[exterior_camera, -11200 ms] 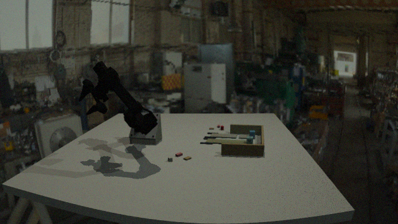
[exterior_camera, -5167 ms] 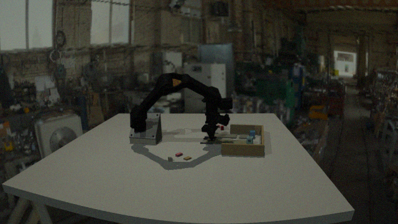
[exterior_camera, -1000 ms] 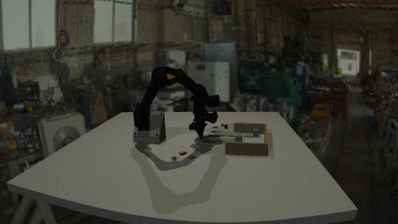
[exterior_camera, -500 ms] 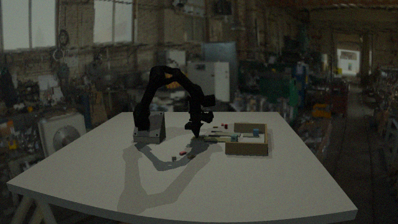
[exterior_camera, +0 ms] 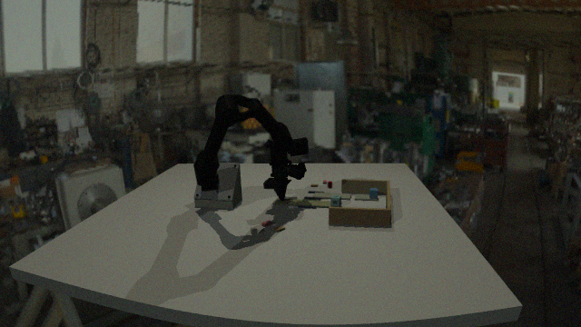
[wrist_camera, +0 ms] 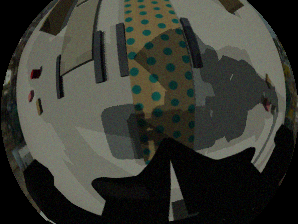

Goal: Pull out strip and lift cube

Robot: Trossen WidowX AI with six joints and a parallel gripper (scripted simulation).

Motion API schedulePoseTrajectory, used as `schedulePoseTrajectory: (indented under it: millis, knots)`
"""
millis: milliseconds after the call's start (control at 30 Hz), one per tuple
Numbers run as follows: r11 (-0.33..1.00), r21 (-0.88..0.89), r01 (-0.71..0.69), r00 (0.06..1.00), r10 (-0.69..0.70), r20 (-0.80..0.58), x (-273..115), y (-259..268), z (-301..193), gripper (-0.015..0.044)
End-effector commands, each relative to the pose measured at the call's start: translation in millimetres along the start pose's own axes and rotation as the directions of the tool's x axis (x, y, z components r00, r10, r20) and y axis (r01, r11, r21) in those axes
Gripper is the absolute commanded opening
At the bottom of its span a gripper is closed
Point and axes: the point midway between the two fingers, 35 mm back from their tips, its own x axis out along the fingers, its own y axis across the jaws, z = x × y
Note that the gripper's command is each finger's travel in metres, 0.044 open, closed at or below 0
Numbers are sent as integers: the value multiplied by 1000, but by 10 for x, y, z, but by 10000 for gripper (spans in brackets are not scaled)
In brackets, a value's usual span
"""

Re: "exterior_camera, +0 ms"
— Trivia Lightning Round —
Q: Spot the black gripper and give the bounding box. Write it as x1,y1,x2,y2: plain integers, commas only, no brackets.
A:
263,158,291,202

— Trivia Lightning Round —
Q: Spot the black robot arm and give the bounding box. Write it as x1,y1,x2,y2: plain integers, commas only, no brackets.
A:
193,94,309,192

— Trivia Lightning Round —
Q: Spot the tan polka-dotted strip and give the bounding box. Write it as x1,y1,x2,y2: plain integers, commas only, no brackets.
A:
273,198,330,208

